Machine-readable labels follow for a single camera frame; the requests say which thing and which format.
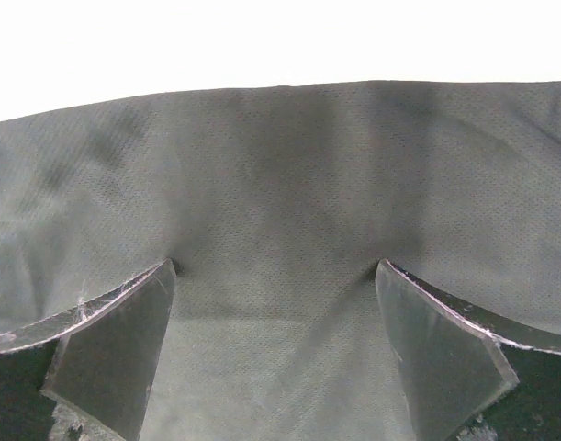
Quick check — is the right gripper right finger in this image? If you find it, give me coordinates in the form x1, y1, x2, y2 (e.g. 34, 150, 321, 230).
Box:
376, 259, 561, 440

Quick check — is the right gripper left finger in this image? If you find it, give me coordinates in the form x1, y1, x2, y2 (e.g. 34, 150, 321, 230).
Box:
0, 260, 176, 441

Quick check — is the black t shirt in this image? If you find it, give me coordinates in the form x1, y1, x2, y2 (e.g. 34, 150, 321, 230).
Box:
0, 82, 561, 440

